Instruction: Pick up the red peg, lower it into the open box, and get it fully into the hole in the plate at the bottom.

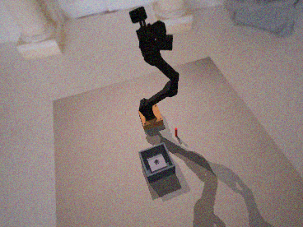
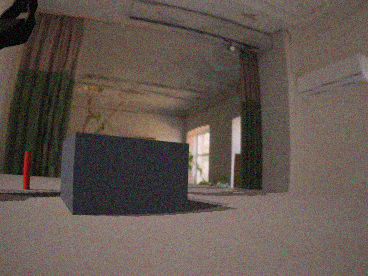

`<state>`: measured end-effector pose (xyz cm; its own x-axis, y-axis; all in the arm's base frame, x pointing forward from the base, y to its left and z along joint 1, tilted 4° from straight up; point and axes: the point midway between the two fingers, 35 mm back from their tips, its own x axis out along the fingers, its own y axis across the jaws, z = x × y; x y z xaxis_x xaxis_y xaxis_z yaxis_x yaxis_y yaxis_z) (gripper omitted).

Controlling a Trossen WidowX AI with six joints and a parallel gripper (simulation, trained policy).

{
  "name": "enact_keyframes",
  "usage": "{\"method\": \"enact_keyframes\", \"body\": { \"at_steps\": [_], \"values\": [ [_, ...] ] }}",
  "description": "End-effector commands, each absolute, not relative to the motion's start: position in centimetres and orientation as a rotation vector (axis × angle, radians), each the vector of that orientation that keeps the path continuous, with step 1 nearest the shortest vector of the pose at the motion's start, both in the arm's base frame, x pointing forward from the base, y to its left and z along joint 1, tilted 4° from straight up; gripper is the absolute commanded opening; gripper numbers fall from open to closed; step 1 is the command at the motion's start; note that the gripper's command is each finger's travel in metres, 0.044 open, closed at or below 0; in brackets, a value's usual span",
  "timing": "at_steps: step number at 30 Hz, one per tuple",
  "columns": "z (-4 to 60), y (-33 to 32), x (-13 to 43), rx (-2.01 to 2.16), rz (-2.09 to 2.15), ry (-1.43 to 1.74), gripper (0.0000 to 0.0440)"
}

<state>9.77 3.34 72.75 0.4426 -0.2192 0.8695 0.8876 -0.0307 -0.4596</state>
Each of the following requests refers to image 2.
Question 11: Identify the red peg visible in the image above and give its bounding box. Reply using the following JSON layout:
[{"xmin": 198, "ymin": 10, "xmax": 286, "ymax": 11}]
[{"xmin": 23, "ymin": 151, "xmax": 32, "ymax": 190}]

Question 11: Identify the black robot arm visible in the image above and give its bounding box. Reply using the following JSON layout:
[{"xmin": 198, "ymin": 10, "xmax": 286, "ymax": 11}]
[{"xmin": 0, "ymin": 0, "xmax": 38, "ymax": 50}]

